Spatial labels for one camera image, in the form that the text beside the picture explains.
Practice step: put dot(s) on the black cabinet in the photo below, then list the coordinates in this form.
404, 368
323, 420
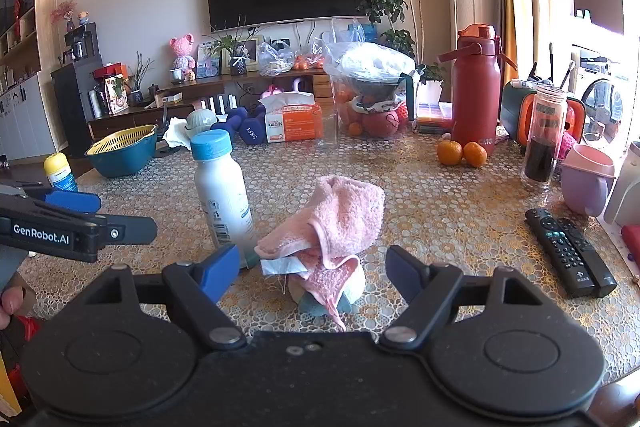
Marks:
70, 107

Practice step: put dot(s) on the black remote control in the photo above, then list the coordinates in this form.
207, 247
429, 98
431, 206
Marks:
557, 252
590, 257

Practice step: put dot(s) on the white cloth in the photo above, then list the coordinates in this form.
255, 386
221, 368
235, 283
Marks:
176, 132

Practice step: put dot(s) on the orange tissue box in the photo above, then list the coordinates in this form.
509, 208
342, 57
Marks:
292, 122

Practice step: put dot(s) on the clear plastic storage box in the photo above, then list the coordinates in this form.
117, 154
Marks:
434, 107

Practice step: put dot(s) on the green and orange case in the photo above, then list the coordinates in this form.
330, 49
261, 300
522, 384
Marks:
512, 112

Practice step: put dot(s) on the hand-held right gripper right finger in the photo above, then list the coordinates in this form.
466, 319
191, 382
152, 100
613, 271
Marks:
402, 272

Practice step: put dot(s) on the white washing machine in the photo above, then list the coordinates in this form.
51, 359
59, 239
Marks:
597, 97

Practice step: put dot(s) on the yellow bottle with blue label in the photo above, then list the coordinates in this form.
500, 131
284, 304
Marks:
61, 174

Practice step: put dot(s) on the teal basin with yellow strainer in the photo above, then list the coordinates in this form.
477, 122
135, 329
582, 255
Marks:
122, 154

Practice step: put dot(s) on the pink plush bear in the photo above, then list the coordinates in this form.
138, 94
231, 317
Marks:
182, 52

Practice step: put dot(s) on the plastic bag of oranges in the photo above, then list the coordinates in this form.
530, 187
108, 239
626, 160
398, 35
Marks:
310, 59

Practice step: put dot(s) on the white bottle with blue cap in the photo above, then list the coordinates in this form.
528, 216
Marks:
220, 197

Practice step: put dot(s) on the orange mandarin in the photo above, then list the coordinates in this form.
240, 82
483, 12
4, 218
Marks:
475, 154
450, 153

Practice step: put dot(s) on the red water bottle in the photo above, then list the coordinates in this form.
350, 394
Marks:
475, 97

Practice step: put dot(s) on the dark wooden television stand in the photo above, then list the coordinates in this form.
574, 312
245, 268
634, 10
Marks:
210, 87

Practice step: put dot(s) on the picture frame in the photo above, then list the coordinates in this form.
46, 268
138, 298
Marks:
252, 54

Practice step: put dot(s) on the white and teal object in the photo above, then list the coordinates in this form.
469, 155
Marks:
356, 289

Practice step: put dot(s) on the pink towel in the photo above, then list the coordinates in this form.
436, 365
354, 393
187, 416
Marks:
335, 217

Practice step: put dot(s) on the wooden wall shelf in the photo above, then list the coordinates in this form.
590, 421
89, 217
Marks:
20, 32

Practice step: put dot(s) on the clear drinking glass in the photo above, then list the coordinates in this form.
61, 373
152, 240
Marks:
327, 127

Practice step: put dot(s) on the white storage cabinet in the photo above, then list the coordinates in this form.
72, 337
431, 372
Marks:
22, 117

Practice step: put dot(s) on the white crumpled tissue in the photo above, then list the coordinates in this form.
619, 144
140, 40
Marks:
282, 267

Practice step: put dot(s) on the black coffee machine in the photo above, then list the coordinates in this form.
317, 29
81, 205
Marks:
80, 42

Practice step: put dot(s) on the pink and purple cup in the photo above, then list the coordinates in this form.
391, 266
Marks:
585, 182

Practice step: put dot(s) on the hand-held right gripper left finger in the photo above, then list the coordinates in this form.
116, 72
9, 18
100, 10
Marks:
222, 264

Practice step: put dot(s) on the small potted plant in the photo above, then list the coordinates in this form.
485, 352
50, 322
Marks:
237, 64

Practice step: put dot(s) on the clear plastic bag with food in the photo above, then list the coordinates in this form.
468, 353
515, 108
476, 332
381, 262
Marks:
275, 59

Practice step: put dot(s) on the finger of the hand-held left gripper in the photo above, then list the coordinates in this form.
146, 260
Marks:
75, 201
132, 229

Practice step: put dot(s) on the person's left hand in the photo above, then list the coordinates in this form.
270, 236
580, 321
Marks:
9, 304

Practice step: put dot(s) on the blue dumbbell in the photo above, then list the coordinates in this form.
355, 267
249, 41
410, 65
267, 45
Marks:
252, 127
227, 122

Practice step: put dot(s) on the clear plastic bag with bowl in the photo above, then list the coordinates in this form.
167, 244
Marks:
370, 67

